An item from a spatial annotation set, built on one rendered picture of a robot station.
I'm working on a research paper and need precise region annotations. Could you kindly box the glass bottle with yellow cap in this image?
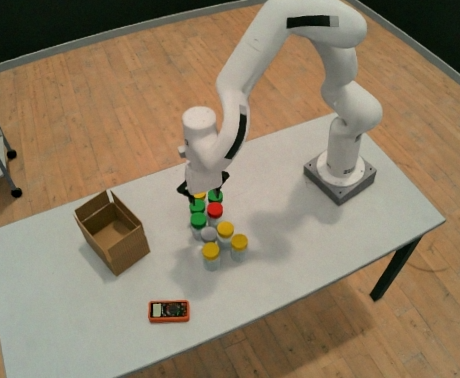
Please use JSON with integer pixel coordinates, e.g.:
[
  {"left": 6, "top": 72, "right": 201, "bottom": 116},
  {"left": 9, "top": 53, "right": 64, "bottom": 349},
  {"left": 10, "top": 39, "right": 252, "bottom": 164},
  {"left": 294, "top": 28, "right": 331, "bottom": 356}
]
[
  {"left": 217, "top": 221, "right": 234, "bottom": 250},
  {"left": 231, "top": 234, "right": 248, "bottom": 263},
  {"left": 194, "top": 192, "right": 207, "bottom": 211},
  {"left": 202, "top": 243, "right": 220, "bottom": 272}
]

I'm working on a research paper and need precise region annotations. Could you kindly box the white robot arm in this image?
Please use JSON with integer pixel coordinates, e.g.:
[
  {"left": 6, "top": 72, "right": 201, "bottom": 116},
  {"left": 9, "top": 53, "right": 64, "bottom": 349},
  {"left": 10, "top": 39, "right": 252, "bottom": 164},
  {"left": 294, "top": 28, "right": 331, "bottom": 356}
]
[{"left": 178, "top": 0, "right": 383, "bottom": 187}]

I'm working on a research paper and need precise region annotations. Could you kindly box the red-capped bottle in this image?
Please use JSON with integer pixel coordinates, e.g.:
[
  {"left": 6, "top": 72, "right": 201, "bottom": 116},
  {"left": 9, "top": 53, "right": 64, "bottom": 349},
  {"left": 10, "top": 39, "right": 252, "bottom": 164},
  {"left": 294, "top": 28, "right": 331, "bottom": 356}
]
[{"left": 207, "top": 202, "right": 223, "bottom": 230}]

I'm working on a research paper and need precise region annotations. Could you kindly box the glass bottle with green cap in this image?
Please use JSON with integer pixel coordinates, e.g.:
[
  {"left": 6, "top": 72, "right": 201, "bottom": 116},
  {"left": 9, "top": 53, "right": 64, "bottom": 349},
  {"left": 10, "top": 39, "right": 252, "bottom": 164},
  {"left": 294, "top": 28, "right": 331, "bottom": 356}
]
[
  {"left": 190, "top": 212, "right": 207, "bottom": 241},
  {"left": 189, "top": 199, "right": 206, "bottom": 217},
  {"left": 208, "top": 189, "right": 223, "bottom": 207}
]

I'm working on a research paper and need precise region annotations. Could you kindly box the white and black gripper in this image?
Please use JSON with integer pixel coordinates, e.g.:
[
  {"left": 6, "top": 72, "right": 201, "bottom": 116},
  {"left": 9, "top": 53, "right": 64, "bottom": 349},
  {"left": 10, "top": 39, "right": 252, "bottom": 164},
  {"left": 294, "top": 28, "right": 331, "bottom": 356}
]
[{"left": 177, "top": 165, "right": 230, "bottom": 206}]

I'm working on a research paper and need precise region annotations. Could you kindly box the orange digital multimeter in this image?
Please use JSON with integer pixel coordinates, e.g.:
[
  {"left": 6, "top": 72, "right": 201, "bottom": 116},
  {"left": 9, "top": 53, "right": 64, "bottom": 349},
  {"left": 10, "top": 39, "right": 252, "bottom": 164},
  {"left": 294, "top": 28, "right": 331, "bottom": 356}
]
[{"left": 148, "top": 300, "right": 190, "bottom": 323}]

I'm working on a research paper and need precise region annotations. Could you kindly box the open brown cardboard box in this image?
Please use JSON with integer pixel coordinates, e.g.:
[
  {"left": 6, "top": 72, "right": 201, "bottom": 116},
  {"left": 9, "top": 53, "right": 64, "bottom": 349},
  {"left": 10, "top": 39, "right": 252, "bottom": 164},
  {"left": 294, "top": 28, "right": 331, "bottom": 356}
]
[{"left": 73, "top": 192, "right": 150, "bottom": 277}]

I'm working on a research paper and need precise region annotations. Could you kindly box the glass bottle with grey cap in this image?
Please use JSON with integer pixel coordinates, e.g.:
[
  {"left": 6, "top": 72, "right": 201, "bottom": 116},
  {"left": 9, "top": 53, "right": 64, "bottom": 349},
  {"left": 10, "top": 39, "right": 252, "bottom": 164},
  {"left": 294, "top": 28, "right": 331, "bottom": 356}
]
[{"left": 201, "top": 227, "right": 218, "bottom": 248}]

